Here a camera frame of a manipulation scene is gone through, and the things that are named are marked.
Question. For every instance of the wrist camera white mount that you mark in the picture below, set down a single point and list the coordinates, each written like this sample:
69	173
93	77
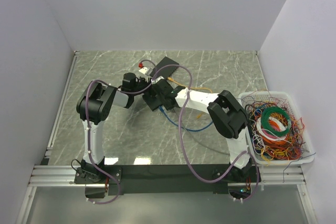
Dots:
155	81
145	71

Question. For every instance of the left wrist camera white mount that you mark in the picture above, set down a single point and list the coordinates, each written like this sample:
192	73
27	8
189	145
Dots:
145	71

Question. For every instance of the aluminium rail on table edge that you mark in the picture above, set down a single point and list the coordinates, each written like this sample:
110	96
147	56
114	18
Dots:
61	106

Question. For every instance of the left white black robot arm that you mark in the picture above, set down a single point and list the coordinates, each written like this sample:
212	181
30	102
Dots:
94	107

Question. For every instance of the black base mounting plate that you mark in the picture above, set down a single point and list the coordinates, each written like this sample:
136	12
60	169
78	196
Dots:
156	179

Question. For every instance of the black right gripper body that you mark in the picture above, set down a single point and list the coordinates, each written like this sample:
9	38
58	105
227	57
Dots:
165	104

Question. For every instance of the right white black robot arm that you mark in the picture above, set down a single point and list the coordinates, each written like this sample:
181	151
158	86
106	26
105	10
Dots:
227	115

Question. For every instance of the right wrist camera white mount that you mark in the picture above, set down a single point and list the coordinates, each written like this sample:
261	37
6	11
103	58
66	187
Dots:
155	81

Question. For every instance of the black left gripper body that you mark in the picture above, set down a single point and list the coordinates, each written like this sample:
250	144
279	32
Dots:
145	83

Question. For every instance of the white plastic basket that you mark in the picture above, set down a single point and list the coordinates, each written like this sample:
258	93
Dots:
276	133

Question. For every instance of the black network switch box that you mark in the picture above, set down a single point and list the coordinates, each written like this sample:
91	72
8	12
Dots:
166	67

